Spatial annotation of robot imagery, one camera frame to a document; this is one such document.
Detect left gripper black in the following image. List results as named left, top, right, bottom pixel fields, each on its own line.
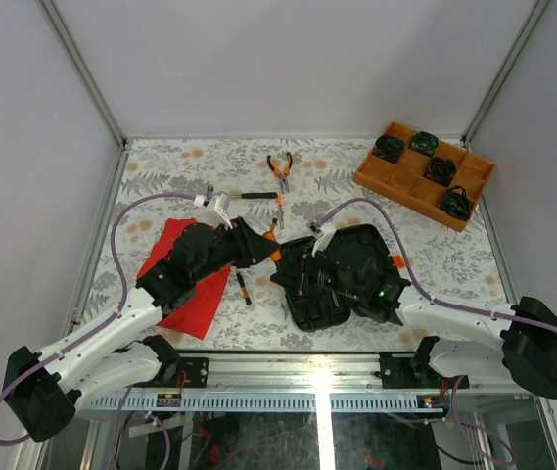
left=194, top=218, right=283, bottom=286

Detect small black orange screwdriver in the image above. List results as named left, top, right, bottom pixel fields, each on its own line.
left=236, top=270, right=252, bottom=306

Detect black plastic tool case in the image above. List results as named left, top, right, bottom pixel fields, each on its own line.
left=268, top=223, right=406, bottom=333

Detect black orange screwdriver large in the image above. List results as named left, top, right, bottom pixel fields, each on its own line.
left=298, top=253, right=310, bottom=297

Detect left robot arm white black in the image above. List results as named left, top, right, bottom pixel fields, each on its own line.
left=1, top=217, right=280, bottom=442

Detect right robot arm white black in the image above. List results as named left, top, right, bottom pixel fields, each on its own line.
left=310, top=239, right=557, bottom=400

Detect small hammer black grip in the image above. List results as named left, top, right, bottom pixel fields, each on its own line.
left=206, top=184, right=280, bottom=200

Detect small orange tipped precision screwdriver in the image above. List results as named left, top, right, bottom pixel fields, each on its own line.
left=276, top=193, right=284, bottom=230

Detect red cloth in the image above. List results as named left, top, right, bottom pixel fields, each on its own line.
left=136, top=218, right=231, bottom=340

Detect orange wooden divided tray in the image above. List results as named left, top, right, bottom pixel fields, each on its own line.
left=353, top=121, right=495, bottom=232

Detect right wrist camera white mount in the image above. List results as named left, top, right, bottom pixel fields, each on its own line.
left=308, top=222, right=336, bottom=257

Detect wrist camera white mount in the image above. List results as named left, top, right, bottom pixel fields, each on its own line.
left=308, top=222, right=336, bottom=257
left=194, top=192, right=233, bottom=229

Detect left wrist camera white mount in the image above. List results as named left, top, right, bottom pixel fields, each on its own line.
left=194, top=192, right=233, bottom=229

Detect orange handled pliers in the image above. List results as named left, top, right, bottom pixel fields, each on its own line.
left=266, top=152, right=293, bottom=193

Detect rolled green strap right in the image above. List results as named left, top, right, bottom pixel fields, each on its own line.
left=438, top=185, right=476, bottom=219

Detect rolled green strap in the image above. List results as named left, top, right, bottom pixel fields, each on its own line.
left=408, top=130, right=441, bottom=157
left=438, top=185, right=476, bottom=219

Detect rolled dark strap top-left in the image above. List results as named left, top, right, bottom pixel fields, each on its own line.
left=374, top=134, right=405, bottom=162

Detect rolled dark strap middle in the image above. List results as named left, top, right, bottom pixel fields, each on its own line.
left=423, top=156, right=458, bottom=185

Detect aluminium frame rail front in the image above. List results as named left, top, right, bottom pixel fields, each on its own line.
left=37, top=350, right=557, bottom=415

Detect rolled green strap top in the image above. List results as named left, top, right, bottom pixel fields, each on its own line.
left=408, top=130, right=441, bottom=157

